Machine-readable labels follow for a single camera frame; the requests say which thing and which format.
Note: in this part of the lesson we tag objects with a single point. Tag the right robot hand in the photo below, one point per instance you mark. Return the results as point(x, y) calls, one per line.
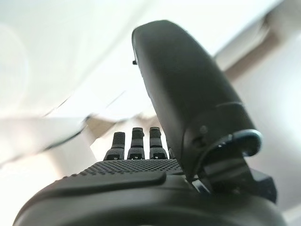
point(188, 94)

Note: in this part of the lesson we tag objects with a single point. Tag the bed with beige bedspread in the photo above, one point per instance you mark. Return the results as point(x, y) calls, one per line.
point(70, 58)

